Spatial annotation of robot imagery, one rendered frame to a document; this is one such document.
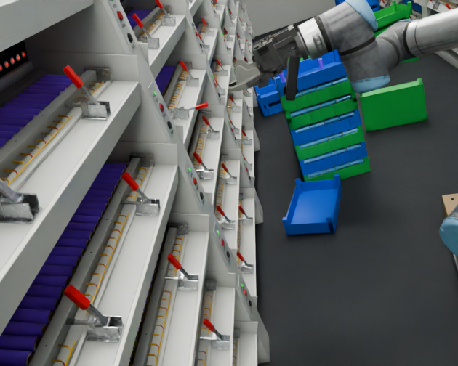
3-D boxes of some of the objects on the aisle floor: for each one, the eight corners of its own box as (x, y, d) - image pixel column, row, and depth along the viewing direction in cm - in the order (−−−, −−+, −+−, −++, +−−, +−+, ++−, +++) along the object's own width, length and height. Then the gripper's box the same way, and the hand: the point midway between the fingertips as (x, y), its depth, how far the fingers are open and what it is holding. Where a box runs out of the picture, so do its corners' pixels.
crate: (299, 192, 197) (295, 178, 193) (342, 188, 188) (339, 173, 184) (286, 234, 174) (281, 220, 170) (335, 232, 165) (331, 217, 161)
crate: (358, 151, 209) (355, 137, 205) (371, 171, 191) (368, 156, 187) (300, 168, 213) (296, 155, 209) (307, 189, 196) (303, 176, 192)
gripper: (292, 20, 104) (217, 60, 110) (296, 30, 95) (215, 72, 101) (305, 51, 108) (232, 88, 114) (311, 63, 99) (231, 102, 105)
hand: (234, 88), depth 108 cm, fingers open, 3 cm apart
